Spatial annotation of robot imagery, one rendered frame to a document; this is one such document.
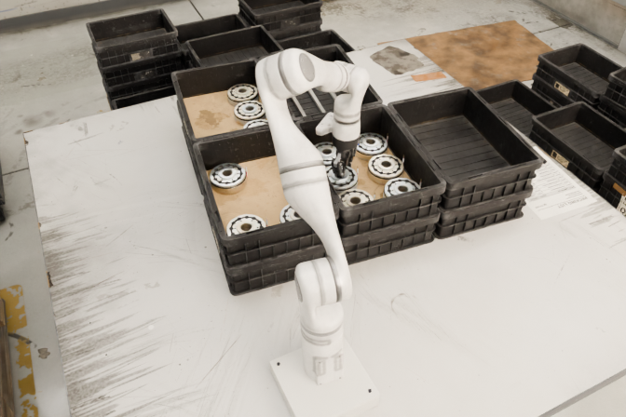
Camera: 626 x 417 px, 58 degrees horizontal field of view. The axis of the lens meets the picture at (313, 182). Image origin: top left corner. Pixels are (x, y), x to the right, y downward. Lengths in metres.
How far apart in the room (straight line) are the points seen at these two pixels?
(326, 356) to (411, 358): 0.26
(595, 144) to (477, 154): 1.06
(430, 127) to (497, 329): 0.69
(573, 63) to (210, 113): 2.08
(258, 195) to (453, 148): 0.62
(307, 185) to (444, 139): 0.82
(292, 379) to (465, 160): 0.84
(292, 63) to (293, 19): 2.07
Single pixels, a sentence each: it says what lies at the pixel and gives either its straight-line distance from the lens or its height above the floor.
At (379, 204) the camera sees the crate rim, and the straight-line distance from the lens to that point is 1.44.
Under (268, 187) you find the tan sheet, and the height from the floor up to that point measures 0.83.
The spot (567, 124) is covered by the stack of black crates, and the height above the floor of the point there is 0.38.
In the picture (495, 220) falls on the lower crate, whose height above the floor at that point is 0.73.
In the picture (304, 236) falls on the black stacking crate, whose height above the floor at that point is 0.87.
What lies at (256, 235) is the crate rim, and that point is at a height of 0.93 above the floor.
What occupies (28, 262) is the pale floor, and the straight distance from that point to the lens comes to 2.80.
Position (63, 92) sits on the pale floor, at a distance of 3.83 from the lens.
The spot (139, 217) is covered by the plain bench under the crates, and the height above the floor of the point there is 0.70.
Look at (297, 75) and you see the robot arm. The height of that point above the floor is 1.34.
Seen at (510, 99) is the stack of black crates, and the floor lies 0.27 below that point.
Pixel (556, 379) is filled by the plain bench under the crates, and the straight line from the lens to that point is 1.51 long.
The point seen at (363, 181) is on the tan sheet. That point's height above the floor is 0.83.
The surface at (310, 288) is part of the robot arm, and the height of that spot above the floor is 1.06.
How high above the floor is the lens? 1.92
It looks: 42 degrees down
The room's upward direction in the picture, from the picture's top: straight up
